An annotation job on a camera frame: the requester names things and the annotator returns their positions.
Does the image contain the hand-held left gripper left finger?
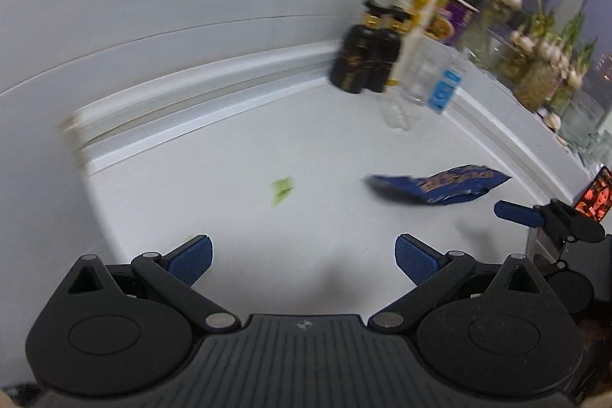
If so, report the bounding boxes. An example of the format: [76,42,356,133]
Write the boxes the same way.
[60,234,242,333]

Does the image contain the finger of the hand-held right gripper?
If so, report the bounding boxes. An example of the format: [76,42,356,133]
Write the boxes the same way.
[493,199,546,229]

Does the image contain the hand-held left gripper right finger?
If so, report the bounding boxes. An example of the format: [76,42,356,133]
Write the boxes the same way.
[367,233,550,333]

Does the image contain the blue snack bag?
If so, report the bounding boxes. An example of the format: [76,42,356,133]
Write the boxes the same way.
[365,164,514,206]

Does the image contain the phone with lit screen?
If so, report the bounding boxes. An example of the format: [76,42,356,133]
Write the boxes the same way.
[573,165,612,224]

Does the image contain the loose garlic bulb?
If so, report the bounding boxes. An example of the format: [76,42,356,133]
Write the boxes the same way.
[540,111,563,133]

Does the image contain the green lettuce scrap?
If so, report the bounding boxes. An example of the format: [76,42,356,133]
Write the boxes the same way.
[270,177,294,205]

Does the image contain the purple round can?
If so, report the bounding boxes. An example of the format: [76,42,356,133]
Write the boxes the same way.
[423,0,481,48]

